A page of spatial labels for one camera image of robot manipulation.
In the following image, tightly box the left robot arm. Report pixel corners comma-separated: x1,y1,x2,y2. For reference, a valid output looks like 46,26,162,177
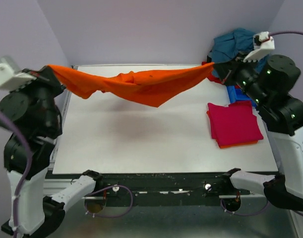
0,63,102,238

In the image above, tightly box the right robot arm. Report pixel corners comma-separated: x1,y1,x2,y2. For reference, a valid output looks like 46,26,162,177
214,55,303,212

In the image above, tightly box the red crumpled t shirt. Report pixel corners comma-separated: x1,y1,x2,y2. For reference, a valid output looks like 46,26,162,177
201,61,223,85

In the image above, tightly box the blue plastic bin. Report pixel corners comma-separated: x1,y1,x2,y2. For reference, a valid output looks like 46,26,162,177
226,86,254,107

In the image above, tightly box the teal crumpled t shirt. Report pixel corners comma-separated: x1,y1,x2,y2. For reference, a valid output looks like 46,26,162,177
207,28,256,63

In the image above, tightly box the folded magenta t shirt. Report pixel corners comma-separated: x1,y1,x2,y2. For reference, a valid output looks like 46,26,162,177
207,103,264,145

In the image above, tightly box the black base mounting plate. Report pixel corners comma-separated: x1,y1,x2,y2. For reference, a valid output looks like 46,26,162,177
46,171,278,208

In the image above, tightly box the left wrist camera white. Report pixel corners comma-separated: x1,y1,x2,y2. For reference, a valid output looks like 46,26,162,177
0,56,36,91

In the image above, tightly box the aluminium extrusion rail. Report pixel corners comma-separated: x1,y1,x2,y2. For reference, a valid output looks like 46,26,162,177
43,179,265,198

